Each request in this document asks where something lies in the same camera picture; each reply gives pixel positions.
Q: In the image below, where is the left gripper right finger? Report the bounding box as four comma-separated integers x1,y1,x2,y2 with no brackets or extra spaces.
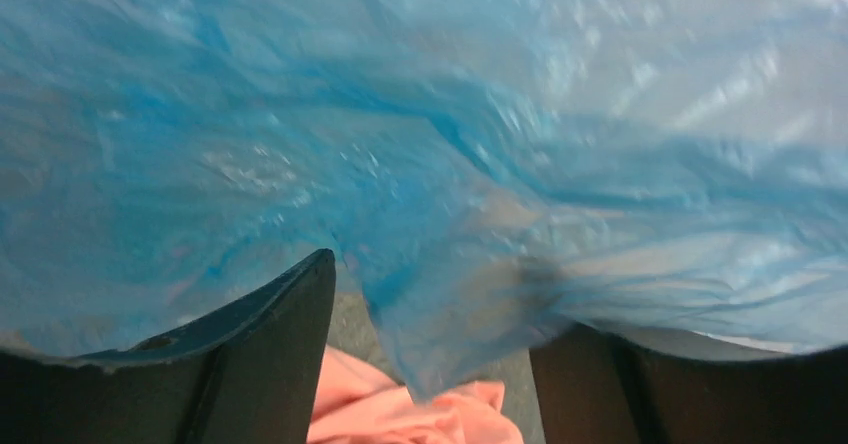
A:
530,325,847,443

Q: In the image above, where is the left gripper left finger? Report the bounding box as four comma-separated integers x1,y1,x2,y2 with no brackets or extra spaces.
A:
1,249,336,443

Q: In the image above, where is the blue plastic trash bag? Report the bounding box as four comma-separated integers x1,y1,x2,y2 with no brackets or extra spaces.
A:
1,0,847,397

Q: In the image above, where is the pink cloth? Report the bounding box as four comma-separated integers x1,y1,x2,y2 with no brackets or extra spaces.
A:
307,346,524,444

